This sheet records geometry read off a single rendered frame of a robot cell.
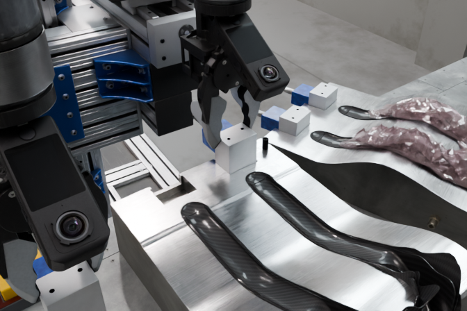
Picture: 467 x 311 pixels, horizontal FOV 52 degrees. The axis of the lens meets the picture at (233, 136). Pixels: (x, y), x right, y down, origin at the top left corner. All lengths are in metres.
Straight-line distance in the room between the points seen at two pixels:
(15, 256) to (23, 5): 0.21
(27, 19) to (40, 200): 0.12
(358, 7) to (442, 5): 0.82
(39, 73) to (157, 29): 0.58
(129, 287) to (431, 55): 2.71
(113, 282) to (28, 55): 0.40
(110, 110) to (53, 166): 0.73
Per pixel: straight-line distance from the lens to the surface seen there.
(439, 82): 1.21
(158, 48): 0.94
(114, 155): 1.92
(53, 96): 0.39
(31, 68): 0.36
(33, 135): 0.39
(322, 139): 0.84
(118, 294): 0.67
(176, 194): 0.70
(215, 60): 0.60
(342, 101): 0.95
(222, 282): 0.56
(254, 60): 0.57
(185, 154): 2.23
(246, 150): 0.68
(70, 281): 0.49
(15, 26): 0.35
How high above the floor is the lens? 1.32
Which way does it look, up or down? 34 degrees down
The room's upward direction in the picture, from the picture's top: straight up
